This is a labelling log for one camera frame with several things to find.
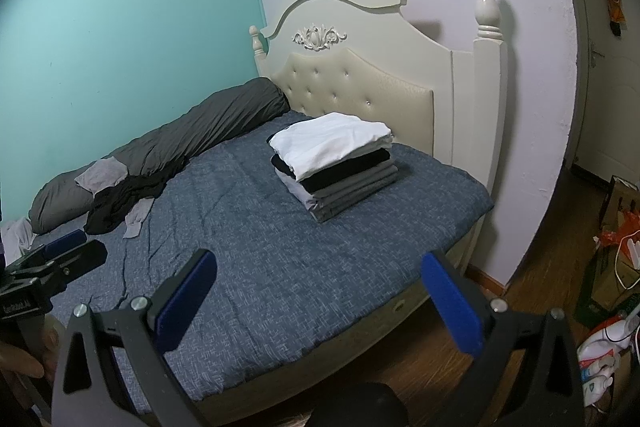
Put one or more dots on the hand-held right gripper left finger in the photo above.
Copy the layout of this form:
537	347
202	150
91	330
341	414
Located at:
185	297

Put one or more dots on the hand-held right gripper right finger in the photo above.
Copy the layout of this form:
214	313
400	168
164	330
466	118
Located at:
452	302

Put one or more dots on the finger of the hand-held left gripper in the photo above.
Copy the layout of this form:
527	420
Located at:
82	259
62	243

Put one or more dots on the white polo shirt black trim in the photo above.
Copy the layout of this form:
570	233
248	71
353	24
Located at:
330	142

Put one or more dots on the person's left hand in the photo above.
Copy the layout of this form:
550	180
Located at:
20	359

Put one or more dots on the pale grey crumpled sheet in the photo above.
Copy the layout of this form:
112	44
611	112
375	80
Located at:
17	232

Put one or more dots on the small light grey cloth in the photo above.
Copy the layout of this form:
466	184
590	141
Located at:
137	217

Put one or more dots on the black crumpled garment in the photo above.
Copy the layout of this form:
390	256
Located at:
125	202

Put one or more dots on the blue patterned bed cover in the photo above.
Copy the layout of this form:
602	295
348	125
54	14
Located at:
280	267

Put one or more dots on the folded dark grey garment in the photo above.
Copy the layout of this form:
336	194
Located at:
360	192

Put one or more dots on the open cardboard box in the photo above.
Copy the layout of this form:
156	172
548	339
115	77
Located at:
600	287

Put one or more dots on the folded light grey garment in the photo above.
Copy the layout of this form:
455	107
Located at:
305	199

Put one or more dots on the white bottles on floor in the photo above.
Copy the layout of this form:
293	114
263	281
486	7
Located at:
600	352

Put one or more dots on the dark grey pillow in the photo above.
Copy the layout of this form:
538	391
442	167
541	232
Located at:
200	132

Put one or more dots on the orange plastic bag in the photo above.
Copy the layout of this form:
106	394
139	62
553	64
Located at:
620	227

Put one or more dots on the cream upholstered bed headboard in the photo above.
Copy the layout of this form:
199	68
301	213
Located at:
390	82

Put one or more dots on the cream room door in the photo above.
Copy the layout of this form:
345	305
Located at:
615	107

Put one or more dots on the orange hanging ornament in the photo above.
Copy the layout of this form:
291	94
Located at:
616	12

